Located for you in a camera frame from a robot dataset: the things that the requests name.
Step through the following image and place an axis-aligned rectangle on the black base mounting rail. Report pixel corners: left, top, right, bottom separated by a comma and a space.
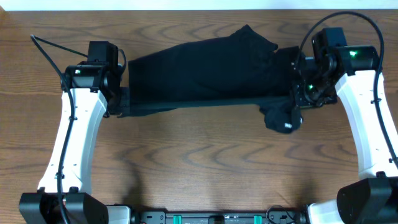
130, 208, 309, 224

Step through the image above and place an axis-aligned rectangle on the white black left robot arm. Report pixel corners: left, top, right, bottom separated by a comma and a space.
19, 41, 132, 223

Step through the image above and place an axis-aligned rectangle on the black shorts garment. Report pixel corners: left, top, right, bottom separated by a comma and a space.
125, 25, 303, 134

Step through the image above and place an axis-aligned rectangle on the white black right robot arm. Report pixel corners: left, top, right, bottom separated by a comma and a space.
292, 27, 397, 223

